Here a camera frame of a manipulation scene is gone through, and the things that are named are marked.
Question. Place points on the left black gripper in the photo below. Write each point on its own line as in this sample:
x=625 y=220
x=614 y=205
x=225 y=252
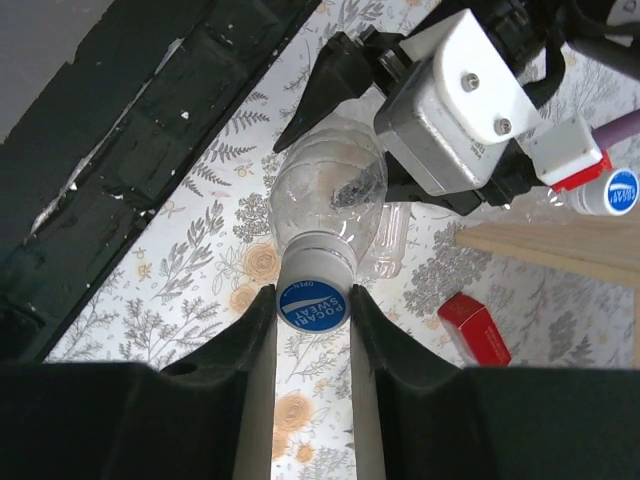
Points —
x=429 y=158

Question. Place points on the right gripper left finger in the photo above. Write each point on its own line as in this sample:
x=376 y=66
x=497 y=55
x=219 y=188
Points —
x=208 y=415

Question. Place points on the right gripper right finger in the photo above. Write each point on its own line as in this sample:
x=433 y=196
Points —
x=417 y=416

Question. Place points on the clear plastic bottle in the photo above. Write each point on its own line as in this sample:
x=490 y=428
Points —
x=384 y=258
x=333 y=179
x=587 y=199

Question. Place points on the blue white bottle cap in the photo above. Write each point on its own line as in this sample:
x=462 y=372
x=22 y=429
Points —
x=621 y=191

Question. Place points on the clear plastic bottle front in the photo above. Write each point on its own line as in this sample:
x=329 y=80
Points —
x=384 y=258

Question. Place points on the red box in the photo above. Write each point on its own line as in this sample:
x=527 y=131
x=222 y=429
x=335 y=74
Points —
x=473 y=331

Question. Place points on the floral table mat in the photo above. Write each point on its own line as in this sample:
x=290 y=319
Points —
x=200 y=263

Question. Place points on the black base bar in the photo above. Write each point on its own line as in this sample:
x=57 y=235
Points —
x=110 y=138

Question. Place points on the wooden shelf unit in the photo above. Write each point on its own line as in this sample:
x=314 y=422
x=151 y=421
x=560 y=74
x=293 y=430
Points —
x=606 y=249

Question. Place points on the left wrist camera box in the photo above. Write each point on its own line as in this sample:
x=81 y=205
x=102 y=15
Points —
x=494 y=64

